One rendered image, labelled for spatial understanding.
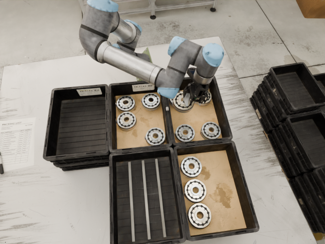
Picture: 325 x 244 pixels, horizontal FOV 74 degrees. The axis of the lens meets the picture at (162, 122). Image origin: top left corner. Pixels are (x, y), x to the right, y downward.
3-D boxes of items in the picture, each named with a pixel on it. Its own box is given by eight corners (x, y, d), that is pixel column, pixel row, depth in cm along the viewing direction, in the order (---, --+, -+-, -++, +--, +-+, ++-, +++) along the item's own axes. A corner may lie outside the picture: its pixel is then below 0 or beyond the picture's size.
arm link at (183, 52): (161, 62, 77) (189, 74, 76) (173, 31, 75) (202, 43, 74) (165, 64, 85) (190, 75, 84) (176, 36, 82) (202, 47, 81)
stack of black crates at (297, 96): (247, 98, 209) (269, 67, 169) (275, 93, 213) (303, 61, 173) (265, 135, 192) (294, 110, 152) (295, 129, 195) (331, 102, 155)
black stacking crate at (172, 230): (113, 160, 110) (109, 153, 100) (170, 154, 112) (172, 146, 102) (115, 250, 92) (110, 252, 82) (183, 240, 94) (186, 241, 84)
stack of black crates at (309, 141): (266, 135, 192) (286, 117, 161) (296, 129, 195) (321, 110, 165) (287, 179, 174) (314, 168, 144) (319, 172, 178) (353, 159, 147)
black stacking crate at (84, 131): (60, 100, 125) (52, 89, 115) (111, 96, 128) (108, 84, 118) (53, 166, 108) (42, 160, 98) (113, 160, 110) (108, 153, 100)
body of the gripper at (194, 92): (188, 104, 94) (195, 88, 84) (185, 88, 98) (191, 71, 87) (205, 104, 95) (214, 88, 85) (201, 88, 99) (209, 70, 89)
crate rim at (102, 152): (53, 90, 117) (51, 88, 115) (109, 86, 119) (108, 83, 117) (44, 161, 99) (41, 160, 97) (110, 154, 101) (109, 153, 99)
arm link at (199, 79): (194, 63, 84) (214, 63, 85) (191, 71, 88) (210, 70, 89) (198, 79, 80) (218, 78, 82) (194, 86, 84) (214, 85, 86)
